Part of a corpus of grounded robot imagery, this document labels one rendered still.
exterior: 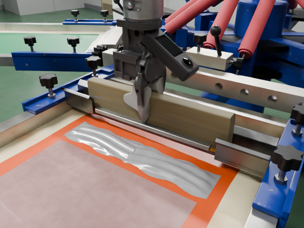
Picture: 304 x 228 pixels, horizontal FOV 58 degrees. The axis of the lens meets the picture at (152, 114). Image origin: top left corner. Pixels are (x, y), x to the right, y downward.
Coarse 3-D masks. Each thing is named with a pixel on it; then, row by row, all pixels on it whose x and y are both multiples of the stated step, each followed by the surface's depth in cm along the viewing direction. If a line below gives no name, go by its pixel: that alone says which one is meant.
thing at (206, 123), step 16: (96, 80) 66; (96, 96) 67; (112, 96) 64; (160, 96) 57; (128, 112) 63; (160, 112) 57; (176, 112) 55; (192, 112) 53; (208, 112) 51; (224, 112) 51; (176, 128) 57; (192, 128) 54; (208, 128) 52; (224, 128) 50
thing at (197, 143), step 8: (96, 112) 67; (104, 112) 65; (112, 112) 65; (120, 120) 63; (128, 120) 62; (136, 120) 62; (144, 128) 60; (152, 128) 59; (160, 128) 58; (168, 136) 57; (176, 136) 56; (184, 136) 56; (192, 144) 54; (200, 144) 53; (208, 144) 53
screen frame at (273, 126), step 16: (112, 80) 84; (176, 96) 74; (192, 96) 74; (48, 112) 69; (64, 112) 73; (240, 112) 67; (256, 112) 67; (0, 128) 60; (16, 128) 62; (32, 128) 66; (256, 128) 65; (272, 128) 63; (0, 144) 60; (256, 224) 39; (272, 224) 39
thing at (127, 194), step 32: (192, 160) 57; (96, 192) 49; (128, 192) 49; (160, 192) 49; (224, 192) 49; (64, 224) 43; (96, 224) 43; (128, 224) 43; (160, 224) 43; (192, 224) 43
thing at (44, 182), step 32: (64, 128) 67; (128, 128) 67; (32, 160) 56; (64, 160) 56; (96, 160) 56; (0, 192) 49; (32, 192) 49; (64, 192) 49; (0, 224) 43; (32, 224) 43
